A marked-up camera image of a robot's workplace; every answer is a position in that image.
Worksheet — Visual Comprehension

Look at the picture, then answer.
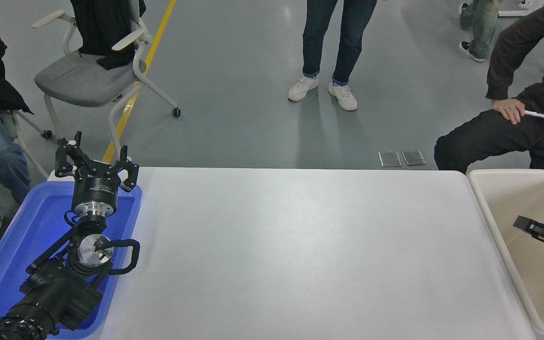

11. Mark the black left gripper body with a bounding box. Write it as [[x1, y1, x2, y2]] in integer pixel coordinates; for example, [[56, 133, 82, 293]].
[[72, 162, 121, 205]]

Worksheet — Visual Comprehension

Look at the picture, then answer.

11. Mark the person's hand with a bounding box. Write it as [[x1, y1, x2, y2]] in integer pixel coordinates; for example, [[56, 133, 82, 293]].
[[492, 98, 527, 126]]

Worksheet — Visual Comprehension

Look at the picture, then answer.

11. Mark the large pale plastic bin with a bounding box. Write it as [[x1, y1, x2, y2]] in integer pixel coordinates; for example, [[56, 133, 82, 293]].
[[467, 169, 544, 337]]

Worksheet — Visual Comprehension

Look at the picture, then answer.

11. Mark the grey white office chair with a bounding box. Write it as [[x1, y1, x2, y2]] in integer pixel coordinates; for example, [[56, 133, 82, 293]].
[[32, 0, 181, 156]]

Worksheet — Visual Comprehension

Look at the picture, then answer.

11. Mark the person in dark clothing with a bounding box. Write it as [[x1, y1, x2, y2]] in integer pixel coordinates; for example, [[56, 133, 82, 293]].
[[434, 0, 544, 174]]

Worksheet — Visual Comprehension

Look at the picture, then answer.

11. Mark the blue plastic tray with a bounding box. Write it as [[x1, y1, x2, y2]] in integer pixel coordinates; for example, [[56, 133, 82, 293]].
[[0, 181, 143, 340]]

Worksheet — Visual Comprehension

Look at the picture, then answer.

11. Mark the metal floor plate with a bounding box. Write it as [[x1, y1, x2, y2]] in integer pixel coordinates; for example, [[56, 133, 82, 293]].
[[402, 150, 426, 166], [378, 151, 402, 168]]

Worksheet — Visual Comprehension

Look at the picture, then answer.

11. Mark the black garment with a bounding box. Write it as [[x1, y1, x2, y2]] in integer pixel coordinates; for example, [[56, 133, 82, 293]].
[[70, 0, 147, 70]]

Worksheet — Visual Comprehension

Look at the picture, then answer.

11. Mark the person with dark shoes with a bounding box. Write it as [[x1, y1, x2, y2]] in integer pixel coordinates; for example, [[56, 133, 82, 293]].
[[459, 0, 502, 62]]

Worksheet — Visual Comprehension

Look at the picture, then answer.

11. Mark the white stand base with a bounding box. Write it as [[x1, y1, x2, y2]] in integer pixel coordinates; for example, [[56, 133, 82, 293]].
[[497, 0, 544, 17]]

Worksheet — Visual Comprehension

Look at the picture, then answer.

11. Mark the standing person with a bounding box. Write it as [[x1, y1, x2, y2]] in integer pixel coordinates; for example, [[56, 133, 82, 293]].
[[288, 0, 377, 111]]

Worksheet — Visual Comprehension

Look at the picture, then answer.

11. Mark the white chair frame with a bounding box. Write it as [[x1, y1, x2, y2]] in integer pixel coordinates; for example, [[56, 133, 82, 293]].
[[5, 110, 53, 180]]

